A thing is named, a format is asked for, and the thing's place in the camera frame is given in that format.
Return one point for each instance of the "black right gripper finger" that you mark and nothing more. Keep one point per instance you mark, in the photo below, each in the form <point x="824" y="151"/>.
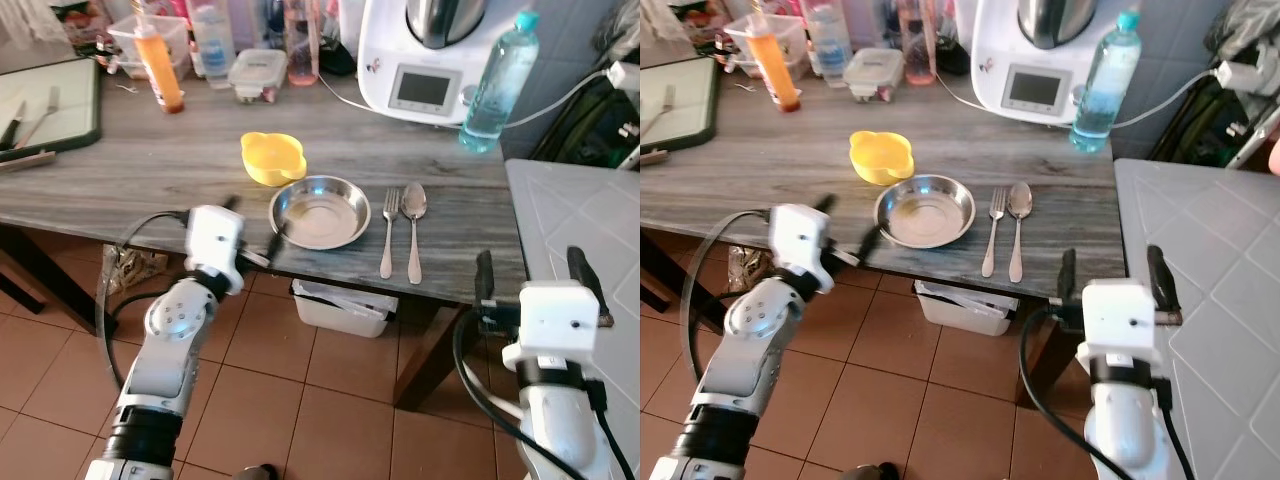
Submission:
<point x="583" y="268"/>
<point x="1160" y="267"/>
<point x="1067" y="273"/>
<point x="485" y="276"/>

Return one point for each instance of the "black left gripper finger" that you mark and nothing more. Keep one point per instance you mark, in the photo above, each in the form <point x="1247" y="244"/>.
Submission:
<point x="871" y="243"/>
<point x="231" y="204"/>
<point x="277" y="244"/>
<point x="825" y="203"/>

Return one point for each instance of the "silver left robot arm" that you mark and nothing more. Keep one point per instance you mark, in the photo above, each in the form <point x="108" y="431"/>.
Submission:
<point x="170" y="350"/>
<point x="745" y="350"/>

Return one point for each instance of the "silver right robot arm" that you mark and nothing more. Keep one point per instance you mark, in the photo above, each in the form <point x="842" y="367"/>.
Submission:
<point x="555" y="420"/>
<point x="1125" y="420"/>

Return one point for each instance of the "dark wooden table leg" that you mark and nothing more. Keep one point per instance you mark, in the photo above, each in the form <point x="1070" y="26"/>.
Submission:
<point x="430" y="355"/>
<point x="1045" y="355"/>
<point x="660" y="270"/>
<point x="45" y="275"/>

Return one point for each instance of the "round steel plate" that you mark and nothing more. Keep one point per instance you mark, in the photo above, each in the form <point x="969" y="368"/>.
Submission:
<point x="320" y="212"/>
<point x="925" y="212"/>

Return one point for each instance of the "grey plastic table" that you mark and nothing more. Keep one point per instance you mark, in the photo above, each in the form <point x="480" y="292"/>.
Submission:
<point x="570" y="215"/>
<point x="1210" y="230"/>

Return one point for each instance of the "yellow plastic bowl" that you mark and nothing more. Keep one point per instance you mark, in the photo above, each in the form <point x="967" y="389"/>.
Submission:
<point x="880" y="158"/>
<point x="272" y="160"/>

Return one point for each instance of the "steel fork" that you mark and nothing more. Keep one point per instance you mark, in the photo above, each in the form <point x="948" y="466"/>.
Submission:
<point x="662" y="108"/>
<point x="42" y="118"/>
<point x="387" y="235"/>
<point x="992" y="235"/>

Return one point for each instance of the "steel spoon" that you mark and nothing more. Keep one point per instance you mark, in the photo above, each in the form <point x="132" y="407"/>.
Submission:
<point x="1019" y="202"/>
<point x="414" y="202"/>

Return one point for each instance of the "white plastic bin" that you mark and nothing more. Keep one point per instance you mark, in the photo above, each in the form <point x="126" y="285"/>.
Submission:
<point x="340" y="308"/>
<point x="962" y="308"/>

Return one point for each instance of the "crumpled clear plastic bag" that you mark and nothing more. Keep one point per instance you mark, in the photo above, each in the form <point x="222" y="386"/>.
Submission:
<point x="748" y="268"/>
<point x="135" y="268"/>

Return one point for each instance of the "small lidded plastic container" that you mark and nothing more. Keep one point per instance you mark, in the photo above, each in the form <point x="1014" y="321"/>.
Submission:
<point x="257" y="72"/>
<point x="872" y="72"/>

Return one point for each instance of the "orange sauce bottle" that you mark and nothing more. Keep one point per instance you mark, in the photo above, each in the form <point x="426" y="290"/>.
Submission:
<point x="160" y="70"/>
<point x="778" y="70"/>

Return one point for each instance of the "black bag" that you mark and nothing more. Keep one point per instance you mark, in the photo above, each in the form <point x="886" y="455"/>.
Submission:
<point x="590" y="125"/>
<point x="1195" y="125"/>

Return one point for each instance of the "clear plastic bottle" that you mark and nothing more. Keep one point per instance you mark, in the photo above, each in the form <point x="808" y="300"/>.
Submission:
<point x="212" y="45"/>
<point x="828" y="45"/>

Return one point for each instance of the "green rimmed tray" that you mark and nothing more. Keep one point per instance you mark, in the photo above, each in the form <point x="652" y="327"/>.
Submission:
<point x="70" y="105"/>
<point x="690" y="100"/>

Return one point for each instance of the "pink drinking tumbler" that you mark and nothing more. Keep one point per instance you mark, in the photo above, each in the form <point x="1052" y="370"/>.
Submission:
<point x="917" y="45"/>
<point x="302" y="45"/>

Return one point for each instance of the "clear plastic storage box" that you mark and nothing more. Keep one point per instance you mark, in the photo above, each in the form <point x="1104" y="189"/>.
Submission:
<point x="125" y="45"/>
<point x="740" y="45"/>

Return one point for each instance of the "clear water bottle teal cap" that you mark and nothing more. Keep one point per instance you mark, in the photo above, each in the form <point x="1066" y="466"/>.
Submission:
<point x="1105" y="95"/>
<point x="497" y="95"/>

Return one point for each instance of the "white plug adapter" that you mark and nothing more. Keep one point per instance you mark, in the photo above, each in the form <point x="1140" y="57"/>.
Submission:
<point x="1240" y="76"/>
<point x="624" y="78"/>

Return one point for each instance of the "white kitchen cooking machine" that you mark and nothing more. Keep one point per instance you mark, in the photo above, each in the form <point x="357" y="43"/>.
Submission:
<point x="430" y="70"/>
<point x="1040" y="70"/>

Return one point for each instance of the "colourful food package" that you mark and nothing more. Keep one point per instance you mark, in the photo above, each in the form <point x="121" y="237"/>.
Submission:
<point x="700" y="20"/>
<point x="85" y="20"/>

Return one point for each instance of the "steel table knife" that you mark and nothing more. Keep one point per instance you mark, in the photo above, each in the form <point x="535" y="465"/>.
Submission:
<point x="12" y="128"/>

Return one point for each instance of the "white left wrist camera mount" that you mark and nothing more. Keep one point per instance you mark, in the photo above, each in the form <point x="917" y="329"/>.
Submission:
<point x="798" y="246"/>
<point x="214" y="248"/>

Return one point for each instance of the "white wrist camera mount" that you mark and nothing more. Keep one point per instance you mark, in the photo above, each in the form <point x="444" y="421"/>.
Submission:
<point x="558" y="315"/>
<point x="214" y="248"/>
<point x="1120" y="315"/>
<point x="798" y="246"/>

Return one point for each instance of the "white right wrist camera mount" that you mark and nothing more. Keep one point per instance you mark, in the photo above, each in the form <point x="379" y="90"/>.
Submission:
<point x="1120" y="315"/>
<point x="558" y="315"/>

